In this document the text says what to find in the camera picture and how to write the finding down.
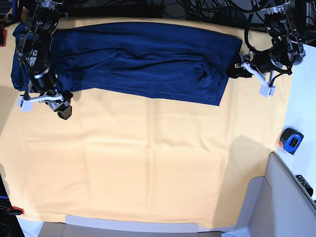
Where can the white cardboard box right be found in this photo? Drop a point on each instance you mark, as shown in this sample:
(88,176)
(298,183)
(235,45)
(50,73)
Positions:
(276,205)

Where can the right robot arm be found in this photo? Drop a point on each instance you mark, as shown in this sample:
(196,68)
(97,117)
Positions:
(33,52)

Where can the white cardboard box bottom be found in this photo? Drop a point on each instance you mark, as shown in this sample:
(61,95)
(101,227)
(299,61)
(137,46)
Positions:
(91,227)

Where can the blue long-sleeve T-shirt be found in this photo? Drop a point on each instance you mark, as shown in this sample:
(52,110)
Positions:
(154,60)

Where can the blue black tape measure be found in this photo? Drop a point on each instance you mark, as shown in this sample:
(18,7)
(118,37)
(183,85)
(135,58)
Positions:
(290,140)

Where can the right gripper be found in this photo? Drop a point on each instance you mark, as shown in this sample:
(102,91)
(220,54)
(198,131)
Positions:
(42,89)

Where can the red clamp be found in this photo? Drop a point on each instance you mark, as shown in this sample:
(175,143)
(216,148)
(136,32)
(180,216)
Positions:
(3,34)
(14,211)

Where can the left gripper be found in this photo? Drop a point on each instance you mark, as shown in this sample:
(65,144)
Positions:
(261,61)

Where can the white cardboard box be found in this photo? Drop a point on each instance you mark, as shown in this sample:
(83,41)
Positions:
(91,227)
(276,205)

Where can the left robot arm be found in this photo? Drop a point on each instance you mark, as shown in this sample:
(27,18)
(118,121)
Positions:
(287,48)

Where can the yellow table cloth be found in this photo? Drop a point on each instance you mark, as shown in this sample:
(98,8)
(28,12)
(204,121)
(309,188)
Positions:
(131,158)

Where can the red clamp top left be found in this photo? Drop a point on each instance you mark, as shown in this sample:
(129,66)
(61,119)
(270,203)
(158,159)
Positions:
(3,34)

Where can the black perforated object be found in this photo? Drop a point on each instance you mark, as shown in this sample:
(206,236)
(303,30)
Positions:
(305,184)

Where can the red clamp bottom left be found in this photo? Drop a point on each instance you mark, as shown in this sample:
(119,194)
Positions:
(14,211)

